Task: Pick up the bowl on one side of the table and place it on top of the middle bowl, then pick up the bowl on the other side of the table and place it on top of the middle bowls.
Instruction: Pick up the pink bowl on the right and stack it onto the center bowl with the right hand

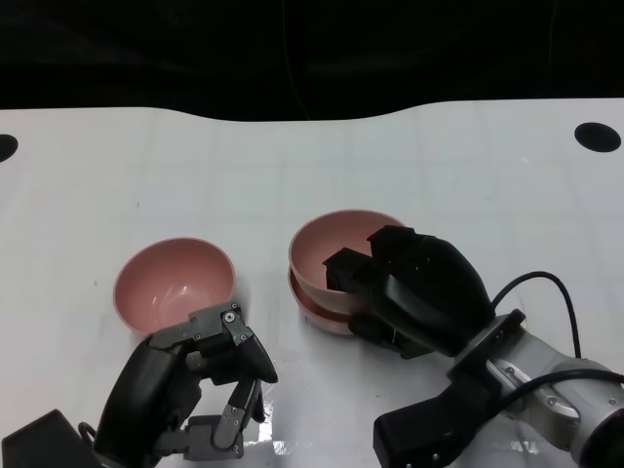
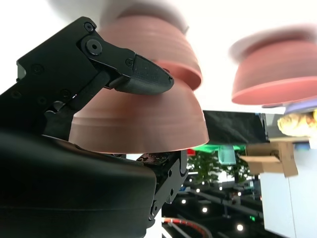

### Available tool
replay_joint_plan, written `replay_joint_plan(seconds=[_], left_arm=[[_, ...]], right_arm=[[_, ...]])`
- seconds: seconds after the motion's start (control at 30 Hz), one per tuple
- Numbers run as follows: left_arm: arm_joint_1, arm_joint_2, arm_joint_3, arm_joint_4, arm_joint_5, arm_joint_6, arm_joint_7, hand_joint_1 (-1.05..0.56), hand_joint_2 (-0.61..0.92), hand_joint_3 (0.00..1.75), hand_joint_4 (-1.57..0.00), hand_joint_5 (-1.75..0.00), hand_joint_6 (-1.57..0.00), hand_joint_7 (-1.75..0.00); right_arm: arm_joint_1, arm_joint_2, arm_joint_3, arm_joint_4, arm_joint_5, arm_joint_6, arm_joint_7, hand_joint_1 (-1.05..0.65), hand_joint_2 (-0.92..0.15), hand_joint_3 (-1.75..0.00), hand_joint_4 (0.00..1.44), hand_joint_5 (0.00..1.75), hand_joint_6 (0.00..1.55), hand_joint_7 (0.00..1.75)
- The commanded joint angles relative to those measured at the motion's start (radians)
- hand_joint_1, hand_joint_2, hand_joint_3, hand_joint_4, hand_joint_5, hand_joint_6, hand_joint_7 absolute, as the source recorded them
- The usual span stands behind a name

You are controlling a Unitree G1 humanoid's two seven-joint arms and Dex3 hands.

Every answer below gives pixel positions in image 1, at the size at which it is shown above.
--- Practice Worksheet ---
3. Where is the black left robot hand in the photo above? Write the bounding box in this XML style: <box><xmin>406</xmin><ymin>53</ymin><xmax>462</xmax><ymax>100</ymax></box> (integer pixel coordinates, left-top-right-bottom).
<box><xmin>93</xmin><ymin>300</ymin><xmax>280</xmax><ymax>468</ymax></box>

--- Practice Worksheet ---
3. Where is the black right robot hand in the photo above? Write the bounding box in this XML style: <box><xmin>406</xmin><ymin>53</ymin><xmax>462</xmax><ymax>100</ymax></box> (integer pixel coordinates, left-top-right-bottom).
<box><xmin>323</xmin><ymin>224</ymin><xmax>494</xmax><ymax>362</ymax></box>

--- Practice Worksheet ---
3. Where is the pink plastic bowl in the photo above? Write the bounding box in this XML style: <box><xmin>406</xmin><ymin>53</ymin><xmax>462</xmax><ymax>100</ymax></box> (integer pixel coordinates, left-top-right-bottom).
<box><xmin>288</xmin><ymin>209</ymin><xmax>411</xmax><ymax>319</ymax></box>
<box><xmin>112</xmin><ymin>237</ymin><xmax>237</xmax><ymax>335</ymax></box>
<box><xmin>289</xmin><ymin>266</ymin><xmax>374</xmax><ymax>339</ymax></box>

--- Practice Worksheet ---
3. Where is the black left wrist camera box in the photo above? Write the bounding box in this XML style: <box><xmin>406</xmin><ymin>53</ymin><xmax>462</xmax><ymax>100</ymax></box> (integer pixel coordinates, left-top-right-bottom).
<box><xmin>0</xmin><ymin>409</ymin><xmax>97</xmax><ymax>468</ymax></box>

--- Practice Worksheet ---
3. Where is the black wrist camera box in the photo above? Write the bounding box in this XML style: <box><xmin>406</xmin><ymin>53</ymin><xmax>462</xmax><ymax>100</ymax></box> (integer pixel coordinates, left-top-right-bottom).
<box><xmin>0</xmin><ymin>409</ymin><xmax>97</xmax><ymax>468</ymax></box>
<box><xmin>372</xmin><ymin>374</ymin><xmax>506</xmax><ymax>468</ymax></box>

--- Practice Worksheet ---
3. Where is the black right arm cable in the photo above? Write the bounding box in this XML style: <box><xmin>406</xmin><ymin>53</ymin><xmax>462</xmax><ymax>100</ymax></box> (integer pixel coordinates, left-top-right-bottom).
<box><xmin>489</xmin><ymin>271</ymin><xmax>624</xmax><ymax>411</ymax></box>

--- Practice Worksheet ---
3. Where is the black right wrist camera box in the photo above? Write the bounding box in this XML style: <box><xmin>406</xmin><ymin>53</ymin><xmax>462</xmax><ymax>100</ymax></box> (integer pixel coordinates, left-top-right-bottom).
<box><xmin>372</xmin><ymin>374</ymin><xmax>506</xmax><ymax>468</ymax></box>

